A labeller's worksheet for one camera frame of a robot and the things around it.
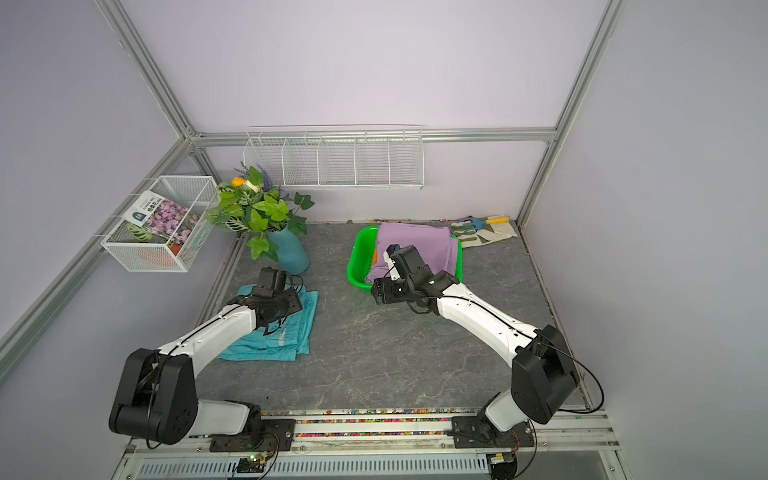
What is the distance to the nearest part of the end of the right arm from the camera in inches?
23.2

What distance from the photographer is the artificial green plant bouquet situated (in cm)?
77

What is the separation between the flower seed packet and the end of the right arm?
0.51 m

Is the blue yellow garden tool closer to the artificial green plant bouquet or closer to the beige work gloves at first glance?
the beige work gloves

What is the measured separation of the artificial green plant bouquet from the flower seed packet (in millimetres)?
81
